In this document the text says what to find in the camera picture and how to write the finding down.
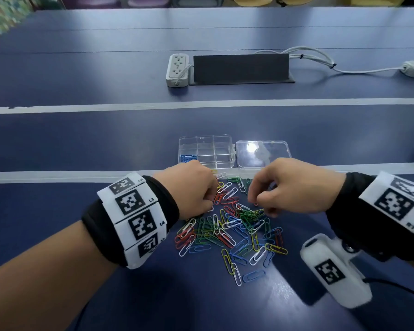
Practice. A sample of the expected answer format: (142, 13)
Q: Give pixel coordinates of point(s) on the person's left hand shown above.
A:
(188, 189)

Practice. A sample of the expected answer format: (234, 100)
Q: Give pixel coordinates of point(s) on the person's right hand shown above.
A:
(296, 187)

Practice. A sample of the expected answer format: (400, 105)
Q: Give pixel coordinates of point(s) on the person's right fingers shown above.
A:
(262, 194)

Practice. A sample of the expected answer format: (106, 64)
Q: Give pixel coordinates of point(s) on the person's left fingers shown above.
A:
(208, 194)

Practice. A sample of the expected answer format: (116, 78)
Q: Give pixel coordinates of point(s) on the person's left forearm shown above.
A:
(45, 279)

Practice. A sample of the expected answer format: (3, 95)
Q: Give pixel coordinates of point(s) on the clear plastic box lid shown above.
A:
(262, 153)

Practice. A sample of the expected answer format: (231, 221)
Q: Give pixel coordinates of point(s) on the blue paper clips bunch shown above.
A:
(188, 158)

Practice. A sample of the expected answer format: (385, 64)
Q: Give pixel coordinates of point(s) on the clear plastic compartment box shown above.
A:
(210, 151)

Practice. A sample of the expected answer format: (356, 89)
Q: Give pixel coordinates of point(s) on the pile of coloured paper clips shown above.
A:
(234, 234)

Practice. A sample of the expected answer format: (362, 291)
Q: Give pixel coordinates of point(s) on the black wristband with marker tags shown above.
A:
(383, 210)
(134, 217)

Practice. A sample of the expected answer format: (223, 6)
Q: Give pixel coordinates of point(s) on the black folded stand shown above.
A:
(239, 68)

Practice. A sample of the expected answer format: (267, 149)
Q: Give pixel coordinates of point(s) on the grey chair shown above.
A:
(198, 0)

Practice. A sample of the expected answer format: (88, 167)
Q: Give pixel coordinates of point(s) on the yellow chair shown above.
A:
(376, 0)
(251, 0)

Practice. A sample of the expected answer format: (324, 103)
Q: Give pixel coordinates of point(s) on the purple chair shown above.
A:
(148, 0)
(89, 1)

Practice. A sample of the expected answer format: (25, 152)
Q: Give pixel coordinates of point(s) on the patterned cloth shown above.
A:
(5, 12)

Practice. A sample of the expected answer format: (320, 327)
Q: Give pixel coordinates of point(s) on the white wrist camera with marker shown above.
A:
(334, 272)

